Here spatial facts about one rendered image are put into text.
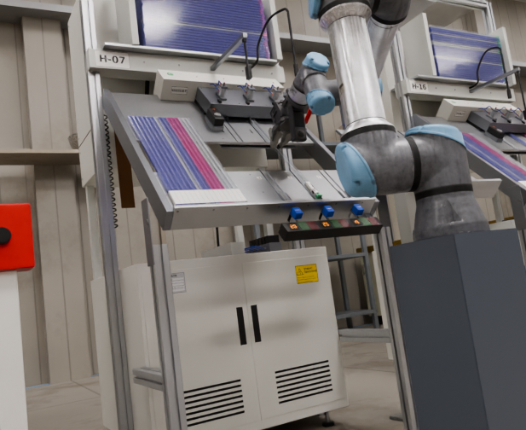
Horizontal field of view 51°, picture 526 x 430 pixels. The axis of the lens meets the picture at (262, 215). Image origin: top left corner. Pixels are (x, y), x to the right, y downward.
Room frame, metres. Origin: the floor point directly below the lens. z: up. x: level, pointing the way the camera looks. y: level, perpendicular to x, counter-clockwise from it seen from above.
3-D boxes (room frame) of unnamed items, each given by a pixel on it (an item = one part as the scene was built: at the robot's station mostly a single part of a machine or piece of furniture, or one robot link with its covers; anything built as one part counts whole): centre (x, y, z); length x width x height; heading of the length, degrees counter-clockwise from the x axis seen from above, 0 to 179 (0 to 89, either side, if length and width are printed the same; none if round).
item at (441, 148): (1.14, -0.37, 0.72); 0.13 x 0.12 x 0.14; 96
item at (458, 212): (1.14, -0.38, 0.60); 0.15 x 0.15 x 0.10
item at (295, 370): (2.11, 0.25, 0.31); 0.70 x 0.65 x 0.62; 120
